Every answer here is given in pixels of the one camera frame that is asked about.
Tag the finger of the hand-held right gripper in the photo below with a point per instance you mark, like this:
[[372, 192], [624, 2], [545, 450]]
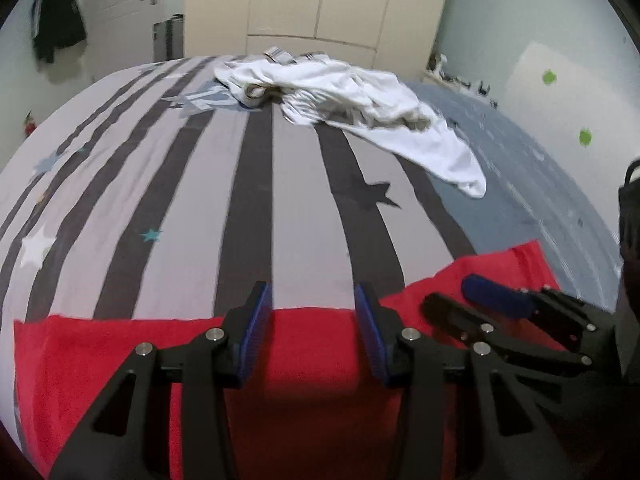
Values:
[[460, 317], [495, 295]]

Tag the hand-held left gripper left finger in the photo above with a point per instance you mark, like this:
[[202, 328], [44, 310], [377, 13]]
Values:
[[255, 330]]

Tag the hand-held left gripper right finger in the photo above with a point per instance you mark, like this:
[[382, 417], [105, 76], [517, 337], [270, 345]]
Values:
[[372, 335]]

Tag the red polo shirt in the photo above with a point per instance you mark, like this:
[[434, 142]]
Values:
[[310, 340]]

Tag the white clothes pile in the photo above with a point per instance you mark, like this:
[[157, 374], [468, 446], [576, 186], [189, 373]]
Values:
[[350, 95]]

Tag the blue bed sheet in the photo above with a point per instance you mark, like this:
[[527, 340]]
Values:
[[520, 175]]

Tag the grey striped star duvet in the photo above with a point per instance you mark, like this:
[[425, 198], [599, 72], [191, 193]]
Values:
[[300, 185]]

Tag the clutter of small items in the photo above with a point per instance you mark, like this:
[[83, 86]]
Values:
[[440, 67]]

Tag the grey panel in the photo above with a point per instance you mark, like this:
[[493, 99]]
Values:
[[167, 40]]

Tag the small red object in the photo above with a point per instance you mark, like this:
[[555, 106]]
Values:
[[29, 127]]

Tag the beige wardrobe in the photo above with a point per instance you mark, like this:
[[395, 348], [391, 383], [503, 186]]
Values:
[[320, 5]]

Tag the white door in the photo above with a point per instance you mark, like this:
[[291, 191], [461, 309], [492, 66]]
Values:
[[120, 25]]

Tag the black hanging jacket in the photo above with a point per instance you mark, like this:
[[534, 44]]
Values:
[[55, 25]]

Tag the green wall sticker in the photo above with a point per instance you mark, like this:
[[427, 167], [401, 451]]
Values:
[[585, 137], [550, 76]]

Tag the white wall board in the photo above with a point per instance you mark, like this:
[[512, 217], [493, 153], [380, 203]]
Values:
[[560, 105]]

